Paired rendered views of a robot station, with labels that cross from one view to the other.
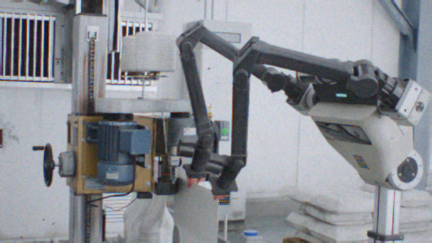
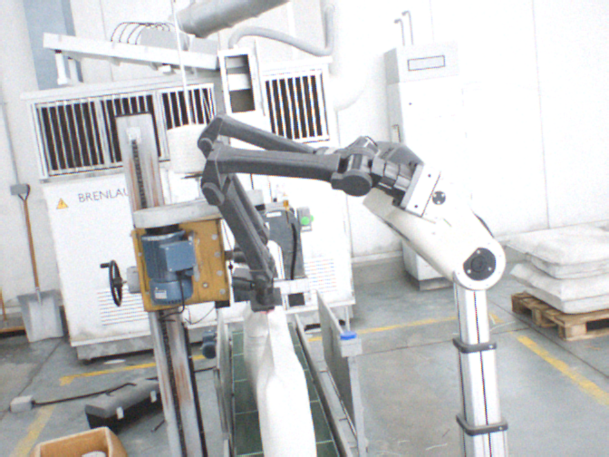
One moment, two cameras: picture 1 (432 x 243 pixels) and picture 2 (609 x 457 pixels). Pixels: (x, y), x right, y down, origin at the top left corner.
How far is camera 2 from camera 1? 95 cm
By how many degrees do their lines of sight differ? 19
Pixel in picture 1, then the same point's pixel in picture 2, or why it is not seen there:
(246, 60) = (207, 172)
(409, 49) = not seen: outside the picture
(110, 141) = (152, 257)
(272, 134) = (508, 165)
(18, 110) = (191, 189)
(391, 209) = (472, 313)
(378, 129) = (410, 225)
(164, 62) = (197, 160)
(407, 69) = not seen: outside the picture
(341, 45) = (589, 40)
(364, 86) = (352, 184)
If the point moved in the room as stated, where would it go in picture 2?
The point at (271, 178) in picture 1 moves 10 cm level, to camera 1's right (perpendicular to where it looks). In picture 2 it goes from (514, 217) to (524, 216)
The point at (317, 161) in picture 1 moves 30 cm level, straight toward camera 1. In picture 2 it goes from (573, 189) to (569, 194)
